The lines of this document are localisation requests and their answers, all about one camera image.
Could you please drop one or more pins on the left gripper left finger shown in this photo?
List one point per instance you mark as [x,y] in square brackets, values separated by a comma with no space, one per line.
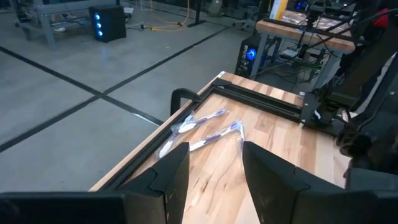
[168,186]

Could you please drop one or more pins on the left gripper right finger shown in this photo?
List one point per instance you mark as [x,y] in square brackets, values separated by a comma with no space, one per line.
[273,193]

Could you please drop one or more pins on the purple toothbrush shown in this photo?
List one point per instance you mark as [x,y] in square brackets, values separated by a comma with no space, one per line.
[214,137]
[189,127]

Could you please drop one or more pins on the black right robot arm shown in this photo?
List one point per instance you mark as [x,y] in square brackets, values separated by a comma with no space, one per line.
[367,77]

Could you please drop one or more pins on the black table clamp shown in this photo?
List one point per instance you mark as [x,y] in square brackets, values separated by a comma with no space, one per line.
[174,99]

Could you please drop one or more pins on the computer tower blue fan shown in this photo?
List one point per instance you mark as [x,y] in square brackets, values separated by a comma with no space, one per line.
[242,62]

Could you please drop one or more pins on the wooden desk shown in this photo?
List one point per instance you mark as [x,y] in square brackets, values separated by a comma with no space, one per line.
[280,29]

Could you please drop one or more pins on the computer tower blue lights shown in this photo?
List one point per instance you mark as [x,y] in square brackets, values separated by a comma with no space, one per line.
[112,25]

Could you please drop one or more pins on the black desk leg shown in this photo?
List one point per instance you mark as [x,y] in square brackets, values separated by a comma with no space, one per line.
[198,12]

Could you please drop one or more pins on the yellow white canister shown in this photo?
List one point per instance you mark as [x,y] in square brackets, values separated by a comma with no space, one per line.
[278,9]

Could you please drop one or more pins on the grey metal bench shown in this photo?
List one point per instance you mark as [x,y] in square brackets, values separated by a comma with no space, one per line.
[48,31]

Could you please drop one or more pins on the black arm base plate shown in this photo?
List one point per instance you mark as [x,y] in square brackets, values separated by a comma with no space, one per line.
[308,109]

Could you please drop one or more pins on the black aluminium table frame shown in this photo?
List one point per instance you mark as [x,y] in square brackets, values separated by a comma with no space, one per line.
[258,102]

